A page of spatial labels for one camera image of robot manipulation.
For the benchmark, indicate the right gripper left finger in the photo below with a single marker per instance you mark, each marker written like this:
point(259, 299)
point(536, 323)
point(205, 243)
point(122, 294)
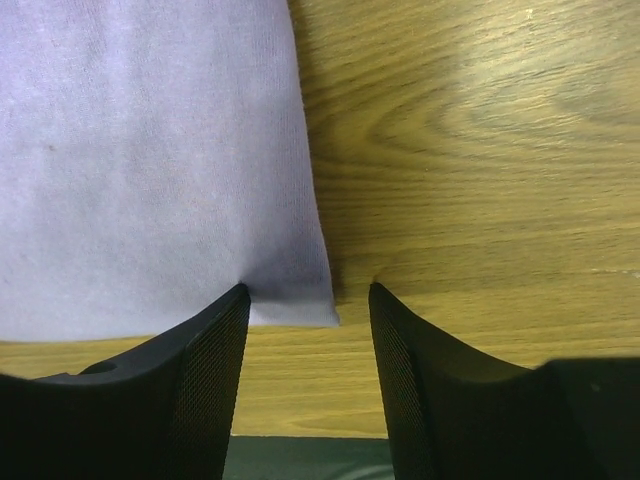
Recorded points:
point(161, 410)

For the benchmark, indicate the purple t shirt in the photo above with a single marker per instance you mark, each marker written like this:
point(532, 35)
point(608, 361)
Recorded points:
point(154, 154)

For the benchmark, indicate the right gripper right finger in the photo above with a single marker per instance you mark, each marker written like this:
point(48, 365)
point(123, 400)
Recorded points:
point(455, 412)

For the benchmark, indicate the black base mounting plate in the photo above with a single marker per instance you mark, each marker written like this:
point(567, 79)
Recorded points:
point(307, 458)

